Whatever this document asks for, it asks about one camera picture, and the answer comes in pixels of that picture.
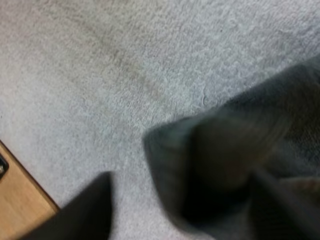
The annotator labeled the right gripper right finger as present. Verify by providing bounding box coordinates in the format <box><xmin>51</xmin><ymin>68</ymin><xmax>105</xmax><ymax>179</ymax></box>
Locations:
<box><xmin>239</xmin><ymin>169</ymin><xmax>320</xmax><ymax>240</ymax></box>

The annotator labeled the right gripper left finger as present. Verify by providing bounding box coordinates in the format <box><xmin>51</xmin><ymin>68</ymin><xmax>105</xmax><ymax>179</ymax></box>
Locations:
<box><xmin>22</xmin><ymin>171</ymin><xmax>113</xmax><ymax>240</ymax></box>

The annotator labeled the grey-green towel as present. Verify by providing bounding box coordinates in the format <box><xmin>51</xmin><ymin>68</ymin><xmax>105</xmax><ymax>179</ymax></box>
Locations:
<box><xmin>142</xmin><ymin>56</ymin><xmax>320</xmax><ymax>240</ymax></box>

